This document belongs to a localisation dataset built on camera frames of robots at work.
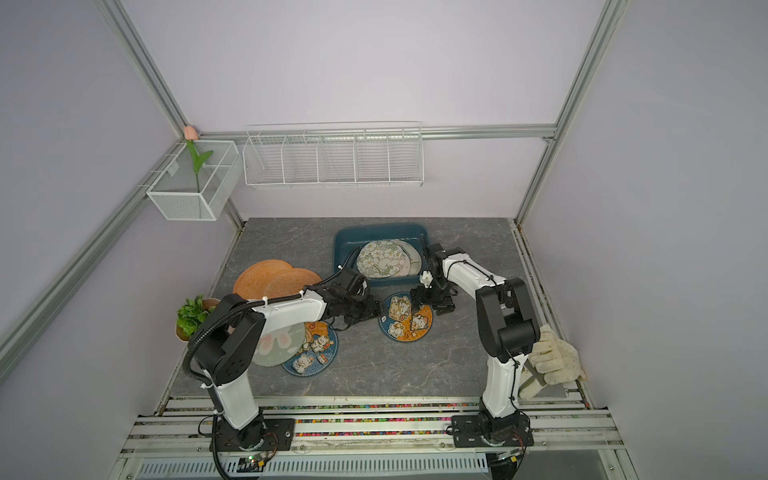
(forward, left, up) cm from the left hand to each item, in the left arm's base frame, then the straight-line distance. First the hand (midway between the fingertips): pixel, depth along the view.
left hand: (379, 314), depth 91 cm
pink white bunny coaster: (+24, -13, -3) cm, 28 cm away
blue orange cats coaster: (-1, -5, -4) cm, 7 cm away
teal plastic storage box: (+32, +10, 0) cm, 34 cm away
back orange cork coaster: (+18, +45, -4) cm, 48 cm away
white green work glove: (-17, -48, 0) cm, 51 cm away
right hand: (+1, -14, -1) cm, 14 cm away
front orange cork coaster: (+16, +31, -3) cm, 35 cm away
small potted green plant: (-3, +49, +12) cm, 50 cm away
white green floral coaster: (+22, -1, -1) cm, 23 cm away
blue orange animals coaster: (-8, +19, -4) cm, 21 cm away
